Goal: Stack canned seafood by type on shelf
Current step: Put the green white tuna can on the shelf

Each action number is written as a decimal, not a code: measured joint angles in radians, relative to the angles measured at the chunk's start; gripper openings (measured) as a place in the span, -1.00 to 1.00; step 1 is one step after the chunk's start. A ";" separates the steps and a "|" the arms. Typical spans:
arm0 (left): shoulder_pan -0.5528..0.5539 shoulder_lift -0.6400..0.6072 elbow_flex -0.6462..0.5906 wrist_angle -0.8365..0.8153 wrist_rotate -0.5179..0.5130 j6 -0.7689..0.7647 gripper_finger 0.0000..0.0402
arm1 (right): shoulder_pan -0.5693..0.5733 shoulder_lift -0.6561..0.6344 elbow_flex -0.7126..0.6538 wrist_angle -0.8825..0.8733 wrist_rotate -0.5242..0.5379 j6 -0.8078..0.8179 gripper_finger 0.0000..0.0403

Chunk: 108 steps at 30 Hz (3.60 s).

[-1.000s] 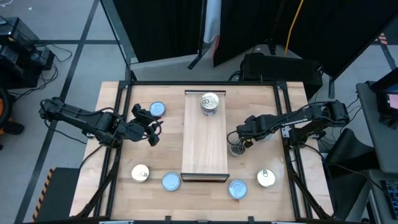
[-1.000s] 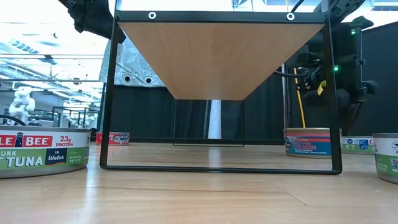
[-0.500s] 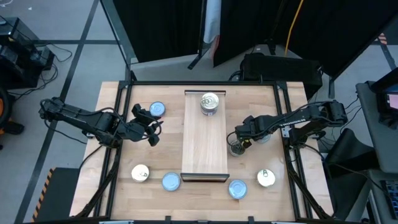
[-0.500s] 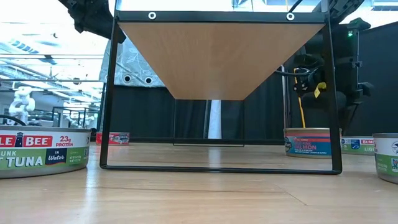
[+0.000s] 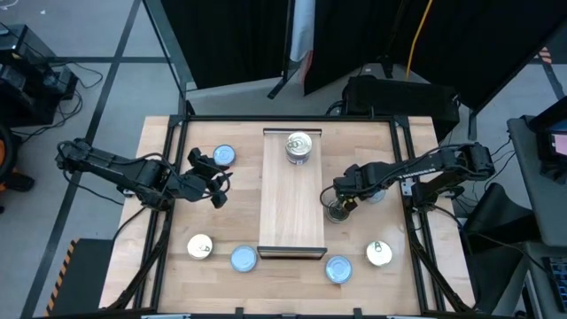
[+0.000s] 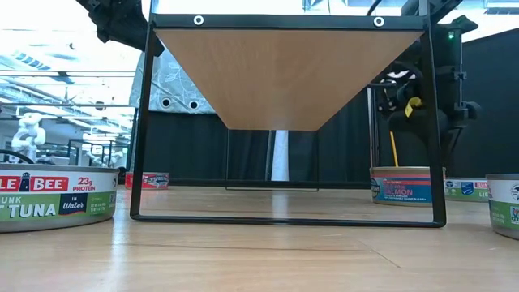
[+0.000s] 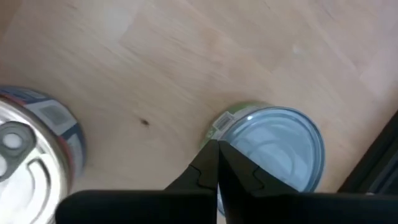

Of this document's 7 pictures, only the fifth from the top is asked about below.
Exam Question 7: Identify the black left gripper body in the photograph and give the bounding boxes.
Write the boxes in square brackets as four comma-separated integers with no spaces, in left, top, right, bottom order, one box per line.
[170,173,212,203]

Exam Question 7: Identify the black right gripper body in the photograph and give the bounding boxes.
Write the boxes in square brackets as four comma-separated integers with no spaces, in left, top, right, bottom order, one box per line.
[331,162,372,201]

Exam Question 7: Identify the red label seafood can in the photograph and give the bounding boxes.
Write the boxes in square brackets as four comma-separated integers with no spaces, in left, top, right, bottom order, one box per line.
[212,144,237,167]

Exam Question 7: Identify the black floor equipment stack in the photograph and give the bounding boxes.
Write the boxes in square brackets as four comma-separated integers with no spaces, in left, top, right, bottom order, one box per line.
[0,24,80,128]

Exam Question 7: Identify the black equipment box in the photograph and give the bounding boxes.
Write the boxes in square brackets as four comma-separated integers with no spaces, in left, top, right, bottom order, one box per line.
[341,74,461,143]

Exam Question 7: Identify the black stand foot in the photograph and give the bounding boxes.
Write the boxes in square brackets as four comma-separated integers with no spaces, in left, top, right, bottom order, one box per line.
[267,61,293,100]

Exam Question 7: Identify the dark grey rig beam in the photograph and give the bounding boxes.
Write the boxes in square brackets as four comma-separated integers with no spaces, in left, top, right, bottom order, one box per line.
[140,0,197,117]

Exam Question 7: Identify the black curtain panel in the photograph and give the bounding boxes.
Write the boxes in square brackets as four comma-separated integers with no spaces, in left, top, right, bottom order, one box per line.
[303,0,567,112]
[159,0,293,89]

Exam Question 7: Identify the black hazard striped platform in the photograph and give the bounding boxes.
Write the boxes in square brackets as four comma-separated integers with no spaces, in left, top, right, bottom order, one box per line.
[43,237,115,318]

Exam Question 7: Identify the black chair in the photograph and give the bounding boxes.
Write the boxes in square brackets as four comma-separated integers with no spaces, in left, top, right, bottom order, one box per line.
[460,182,540,314]

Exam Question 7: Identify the white hanging fabric strip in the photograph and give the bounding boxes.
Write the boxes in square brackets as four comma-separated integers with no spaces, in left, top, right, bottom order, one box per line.
[287,0,316,85]

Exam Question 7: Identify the grey desk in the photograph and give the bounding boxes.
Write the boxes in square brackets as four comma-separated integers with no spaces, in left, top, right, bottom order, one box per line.
[507,113,567,249]

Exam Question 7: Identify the monitor with pink screen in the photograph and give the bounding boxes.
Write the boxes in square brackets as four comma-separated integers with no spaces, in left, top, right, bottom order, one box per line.
[526,95,567,185]

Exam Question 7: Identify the black keyboard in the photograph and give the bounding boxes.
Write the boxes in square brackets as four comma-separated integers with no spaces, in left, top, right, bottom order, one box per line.
[540,255,567,314]

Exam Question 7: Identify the wooden shelf black metal frame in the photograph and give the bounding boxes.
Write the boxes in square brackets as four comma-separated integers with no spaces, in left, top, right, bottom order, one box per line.
[256,127,329,261]

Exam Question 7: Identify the black aluminium table frame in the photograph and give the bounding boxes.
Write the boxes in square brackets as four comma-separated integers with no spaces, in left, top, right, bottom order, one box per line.
[99,113,478,318]

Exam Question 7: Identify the yellow cable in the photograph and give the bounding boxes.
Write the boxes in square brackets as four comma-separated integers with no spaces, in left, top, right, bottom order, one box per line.
[405,0,434,82]

